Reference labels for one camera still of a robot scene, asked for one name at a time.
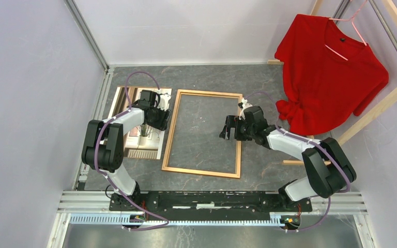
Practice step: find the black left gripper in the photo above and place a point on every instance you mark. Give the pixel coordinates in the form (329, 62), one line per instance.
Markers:
(163, 124)

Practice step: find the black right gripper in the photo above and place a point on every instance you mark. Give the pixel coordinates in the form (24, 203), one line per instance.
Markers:
(232, 121)

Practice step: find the plant window photo print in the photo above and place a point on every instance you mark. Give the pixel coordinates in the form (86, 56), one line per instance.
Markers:
(142, 142)

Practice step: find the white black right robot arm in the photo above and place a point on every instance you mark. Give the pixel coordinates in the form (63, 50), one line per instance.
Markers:
(328, 170)

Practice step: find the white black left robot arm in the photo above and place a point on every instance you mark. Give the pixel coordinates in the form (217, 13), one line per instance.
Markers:
(103, 147)

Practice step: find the red t-shirt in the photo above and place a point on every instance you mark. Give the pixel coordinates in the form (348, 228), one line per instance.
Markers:
(328, 75)

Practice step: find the wooden clothes rack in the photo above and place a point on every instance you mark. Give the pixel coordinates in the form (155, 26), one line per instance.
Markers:
(373, 113)

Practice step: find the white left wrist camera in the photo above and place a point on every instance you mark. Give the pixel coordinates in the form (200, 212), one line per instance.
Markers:
(164, 101)

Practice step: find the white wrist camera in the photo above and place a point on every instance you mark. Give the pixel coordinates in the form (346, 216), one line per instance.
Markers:
(164, 101)
(244, 104)

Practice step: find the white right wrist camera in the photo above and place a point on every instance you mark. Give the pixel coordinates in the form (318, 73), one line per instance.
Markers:
(244, 104)

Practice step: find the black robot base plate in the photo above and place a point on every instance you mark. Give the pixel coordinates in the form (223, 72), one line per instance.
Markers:
(209, 205)

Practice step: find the aluminium rail frame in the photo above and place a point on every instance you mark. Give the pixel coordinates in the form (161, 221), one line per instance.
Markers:
(341, 221)

